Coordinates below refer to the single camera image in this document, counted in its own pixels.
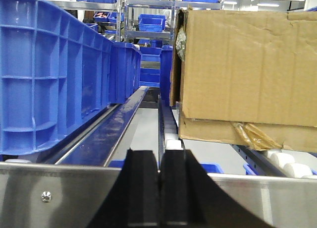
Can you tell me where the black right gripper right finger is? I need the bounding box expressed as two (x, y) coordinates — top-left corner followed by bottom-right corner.
(160, 150), (270, 228)

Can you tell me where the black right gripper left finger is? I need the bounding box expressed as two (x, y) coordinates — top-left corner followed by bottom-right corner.
(87, 149), (159, 228)

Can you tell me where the white roller wheels track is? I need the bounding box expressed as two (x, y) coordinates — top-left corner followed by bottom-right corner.
(263, 149), (317, 180)

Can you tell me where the worn cardboard box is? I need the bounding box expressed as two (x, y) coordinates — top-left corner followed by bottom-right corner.
(170, 9), (317, 153)

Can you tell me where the blue ribbed crate left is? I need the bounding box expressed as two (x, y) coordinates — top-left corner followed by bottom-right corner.
(0, 0), (113, 156)

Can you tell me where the blue roller track rail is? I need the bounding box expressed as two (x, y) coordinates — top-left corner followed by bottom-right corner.
(37, 86), (149, 167)

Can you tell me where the stainless steel shelf rail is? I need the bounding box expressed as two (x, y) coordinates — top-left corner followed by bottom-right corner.
(0, 162), (317, 228)

